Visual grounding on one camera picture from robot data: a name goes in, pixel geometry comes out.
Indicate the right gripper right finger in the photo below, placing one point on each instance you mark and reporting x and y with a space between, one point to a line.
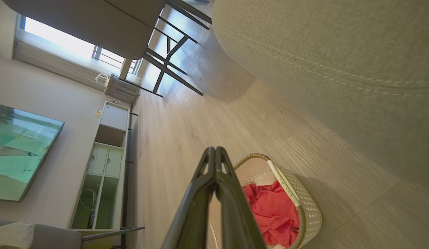
236 214

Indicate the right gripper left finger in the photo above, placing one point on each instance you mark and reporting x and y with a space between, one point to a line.
190 214

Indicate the white plastic laundry basket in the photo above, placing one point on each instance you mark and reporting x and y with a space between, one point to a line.
307 207

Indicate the black vertical pole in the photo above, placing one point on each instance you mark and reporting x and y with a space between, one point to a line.
126 173

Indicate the white and green cabinet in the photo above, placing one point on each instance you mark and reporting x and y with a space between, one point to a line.
107 162

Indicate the grey upholstered seat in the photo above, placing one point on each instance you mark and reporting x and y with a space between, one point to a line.
52 238

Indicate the grey fabric sofa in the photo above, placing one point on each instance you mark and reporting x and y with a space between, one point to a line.
338 69

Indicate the white cloth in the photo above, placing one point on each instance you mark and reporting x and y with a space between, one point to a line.
12 235

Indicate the table with black legs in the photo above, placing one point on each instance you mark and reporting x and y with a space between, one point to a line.
96 20

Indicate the window with railing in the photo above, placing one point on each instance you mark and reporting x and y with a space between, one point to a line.
62 39

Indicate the wall mounted television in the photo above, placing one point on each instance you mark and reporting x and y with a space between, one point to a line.
20 152

